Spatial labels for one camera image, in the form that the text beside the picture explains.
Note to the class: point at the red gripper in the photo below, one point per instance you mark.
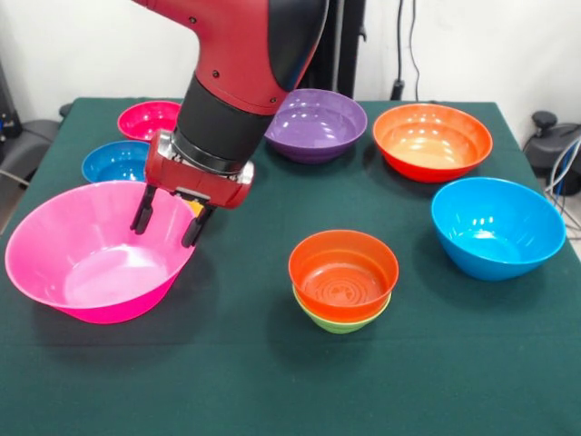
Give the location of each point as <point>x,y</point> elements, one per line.
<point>199,184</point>

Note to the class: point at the large pink bowl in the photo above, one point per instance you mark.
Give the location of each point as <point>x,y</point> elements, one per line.
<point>91,263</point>

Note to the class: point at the small orange bowl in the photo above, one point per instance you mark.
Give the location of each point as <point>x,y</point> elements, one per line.
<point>318,254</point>

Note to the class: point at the small green bowl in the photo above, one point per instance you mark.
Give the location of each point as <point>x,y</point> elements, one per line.
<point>340,326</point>

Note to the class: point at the large orange bowl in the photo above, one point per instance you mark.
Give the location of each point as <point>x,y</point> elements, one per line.
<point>433,145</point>

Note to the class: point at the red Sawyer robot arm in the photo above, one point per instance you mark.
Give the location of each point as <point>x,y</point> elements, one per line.
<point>236,45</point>

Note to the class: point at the yellow cup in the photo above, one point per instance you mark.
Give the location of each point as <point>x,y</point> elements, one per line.
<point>197,210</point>

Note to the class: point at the small dark blue bowl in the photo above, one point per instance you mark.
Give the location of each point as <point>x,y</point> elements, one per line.
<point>113,165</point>

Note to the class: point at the small crimson bowl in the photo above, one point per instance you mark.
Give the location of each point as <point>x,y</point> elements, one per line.
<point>147,122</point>

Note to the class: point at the dark green tablecloth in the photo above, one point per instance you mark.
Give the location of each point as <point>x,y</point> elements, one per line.
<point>227,372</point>

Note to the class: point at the purple bowl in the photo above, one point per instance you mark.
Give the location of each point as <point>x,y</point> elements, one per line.
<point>318,127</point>

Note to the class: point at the light blue bowl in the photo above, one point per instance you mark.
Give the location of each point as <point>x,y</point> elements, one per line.
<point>497,231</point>

